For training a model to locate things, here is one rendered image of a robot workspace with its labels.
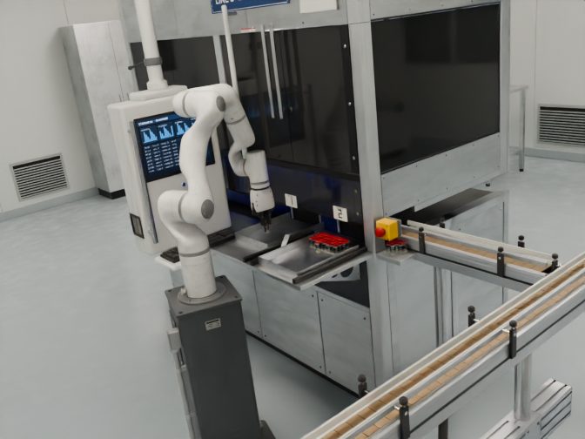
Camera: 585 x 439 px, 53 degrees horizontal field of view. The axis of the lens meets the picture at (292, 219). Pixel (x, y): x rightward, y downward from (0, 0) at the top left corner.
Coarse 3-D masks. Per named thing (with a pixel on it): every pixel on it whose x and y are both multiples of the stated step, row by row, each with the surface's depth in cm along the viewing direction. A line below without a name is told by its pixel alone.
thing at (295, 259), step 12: (300, 240) 263; (276, 252) 255; (288, 252) 259; (300, 252) 258; (312, 252) 256; (348, 252) 247; (264, 264) 248; (276, 264) 240; (288, 264) 247; (300, 264) 245; (312, 264) 244; (324, 264) 239; (288, 276) 236
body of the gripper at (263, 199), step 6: (252, 192) 258; (258, 192) 258; (264, 192) 259; (270, 192) 261; (252, 198) 259; (258, 198) 258; (264, 198) 260; (270, 198) 262; (252, 204) 261; (258, 204) 259; (264, 204) 260; (270, 204) 262; (258, 210) 260; (264, 210) 261
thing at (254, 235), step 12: (288, 216) 301; (252, 228) 288; (264, 228) 291; (276, 228) 289; (288, 228) 288; (300, 228) 286; (312, 228) 278; (324, 228) 283; (240, 240) 279; (252, 240) 271; (264, 240) 276; (276, 240) 265
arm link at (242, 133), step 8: (240, 120) 239; (232, 128) 241; (240, 128) 241; (248, 128) 243; (232, 136) 245; (240, 136) 243; (248, 136) 244; (232, 144) 251; (240, 144) 246; (248, 144) 246; (232, 152) 251; (240, 152) 260; (232, 160) 255; (240, 160) 259; (232, 168) 259; (240, 168) 258
